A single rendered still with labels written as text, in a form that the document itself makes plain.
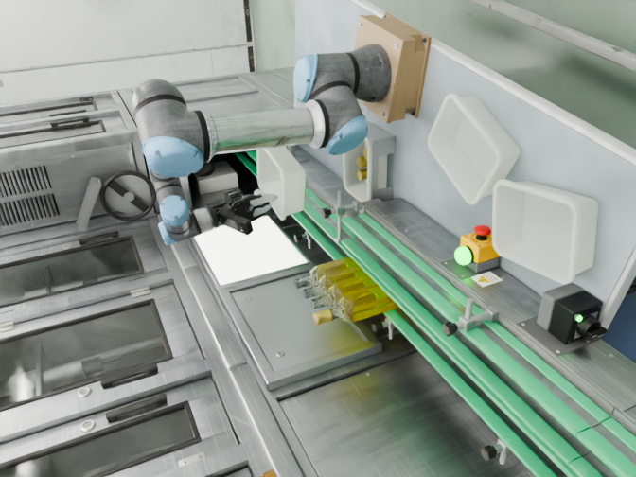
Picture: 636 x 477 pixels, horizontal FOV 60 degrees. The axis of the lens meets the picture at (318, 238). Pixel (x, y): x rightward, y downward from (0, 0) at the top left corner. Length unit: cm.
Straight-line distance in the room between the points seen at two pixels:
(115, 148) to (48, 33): 274
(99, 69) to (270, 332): 371
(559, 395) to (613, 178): 40
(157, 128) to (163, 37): 384
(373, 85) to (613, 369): 85
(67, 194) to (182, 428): 119
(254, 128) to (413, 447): 81
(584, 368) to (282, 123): 80
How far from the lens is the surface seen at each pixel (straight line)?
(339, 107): 134
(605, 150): 112
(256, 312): 168
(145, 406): 151
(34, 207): 237
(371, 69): 146
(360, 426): 139
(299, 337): 158
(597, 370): 116
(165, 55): 505
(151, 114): 122
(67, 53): 497
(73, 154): 228
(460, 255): 134
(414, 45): 146
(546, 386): 113
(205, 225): 165
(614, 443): 107
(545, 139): 122
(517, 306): 127
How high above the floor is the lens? 160
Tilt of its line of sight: 20 degrees down
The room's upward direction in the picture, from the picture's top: 104 degrees counter-clockwise
